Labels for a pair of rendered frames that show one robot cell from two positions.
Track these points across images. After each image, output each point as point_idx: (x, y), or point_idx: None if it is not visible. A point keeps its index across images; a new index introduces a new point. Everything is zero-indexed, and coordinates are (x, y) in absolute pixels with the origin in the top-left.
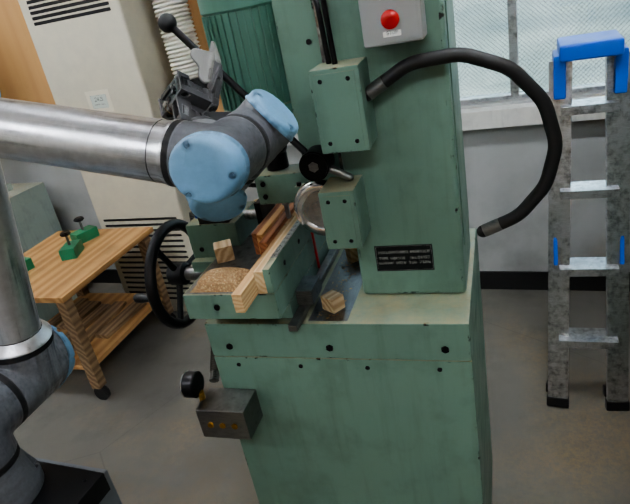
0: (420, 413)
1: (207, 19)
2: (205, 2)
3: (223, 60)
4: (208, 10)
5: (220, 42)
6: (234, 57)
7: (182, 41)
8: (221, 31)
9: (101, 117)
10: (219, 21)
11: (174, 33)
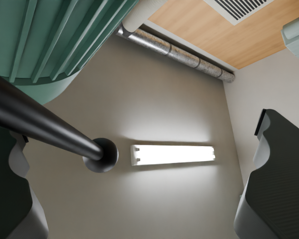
0: None
1: (65, 69)
2: (43, 91)
3: (63, 24)
4: (42, 86)
5: (45, 52)
6: (7, 4)
7: (92, 155)
8: (28, 60)
9: None
10: (23, 71)
11: (97, 159)
